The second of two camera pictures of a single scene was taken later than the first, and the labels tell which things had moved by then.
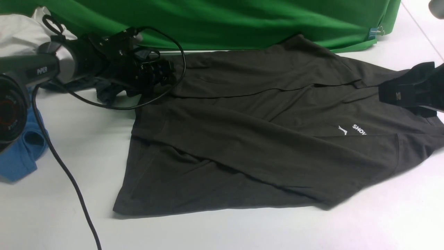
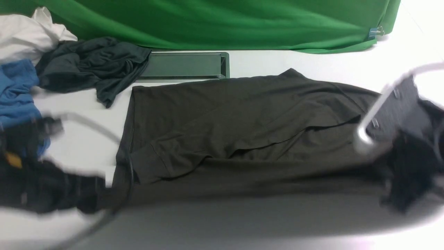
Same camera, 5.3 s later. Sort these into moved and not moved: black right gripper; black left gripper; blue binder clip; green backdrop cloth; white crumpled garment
Moved: black right gripper; black left gripper
Not moved: white crumpled garment; green backdrop cloth; blue binder clip
